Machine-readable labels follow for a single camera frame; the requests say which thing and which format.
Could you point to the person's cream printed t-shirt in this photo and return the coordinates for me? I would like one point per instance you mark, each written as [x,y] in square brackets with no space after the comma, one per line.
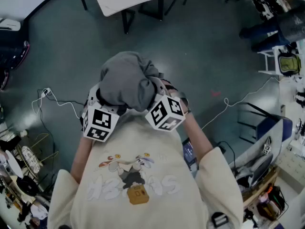
[143,151]

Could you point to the green backpack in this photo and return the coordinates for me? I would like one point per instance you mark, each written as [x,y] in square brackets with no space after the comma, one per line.
[288,64]

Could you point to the grey partition panel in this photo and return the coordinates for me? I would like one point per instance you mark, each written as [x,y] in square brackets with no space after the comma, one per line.
[252,149]

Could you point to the grey clothes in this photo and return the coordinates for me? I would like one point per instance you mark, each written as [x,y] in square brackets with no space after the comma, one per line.
[128,80]

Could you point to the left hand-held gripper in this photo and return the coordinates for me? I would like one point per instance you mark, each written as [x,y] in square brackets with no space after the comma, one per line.
[100,124]

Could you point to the white power strip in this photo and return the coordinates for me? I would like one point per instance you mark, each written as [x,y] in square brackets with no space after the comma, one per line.
[46,92]

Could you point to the dark open bag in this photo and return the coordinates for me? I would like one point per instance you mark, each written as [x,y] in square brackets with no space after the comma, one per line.
[274,206]

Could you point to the white side table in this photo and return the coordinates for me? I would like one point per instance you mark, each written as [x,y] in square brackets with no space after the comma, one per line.
[275,63]

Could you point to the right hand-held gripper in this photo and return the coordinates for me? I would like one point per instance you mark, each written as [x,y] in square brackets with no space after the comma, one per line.
[164,113]

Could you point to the person's left forearm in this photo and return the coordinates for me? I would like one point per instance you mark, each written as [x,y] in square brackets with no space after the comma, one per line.
[82,156]

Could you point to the white appliance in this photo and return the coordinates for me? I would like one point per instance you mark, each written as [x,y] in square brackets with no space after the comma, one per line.
[9,24]

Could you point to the black case pink trim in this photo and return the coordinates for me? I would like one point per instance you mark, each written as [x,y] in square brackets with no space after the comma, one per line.
[14,54]

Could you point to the black screen device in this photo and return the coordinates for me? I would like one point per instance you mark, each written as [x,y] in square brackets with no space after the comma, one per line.
[189,151]

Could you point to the blue chair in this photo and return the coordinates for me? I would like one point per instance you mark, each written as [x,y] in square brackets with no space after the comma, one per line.
[269,128]

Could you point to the white drawer cabinet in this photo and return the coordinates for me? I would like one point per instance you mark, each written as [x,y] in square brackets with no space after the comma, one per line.
[294,166]

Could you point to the round white table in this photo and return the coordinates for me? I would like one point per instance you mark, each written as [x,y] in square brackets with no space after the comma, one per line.
[14,163]

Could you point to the person's right hand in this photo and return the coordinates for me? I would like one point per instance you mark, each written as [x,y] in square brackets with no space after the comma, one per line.
[184,101]

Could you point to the person's right forearm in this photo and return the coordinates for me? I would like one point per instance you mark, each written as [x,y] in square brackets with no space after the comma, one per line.
[197,135]

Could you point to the cluttered white shelf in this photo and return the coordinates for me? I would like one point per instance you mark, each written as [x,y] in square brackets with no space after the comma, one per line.
[264,6]

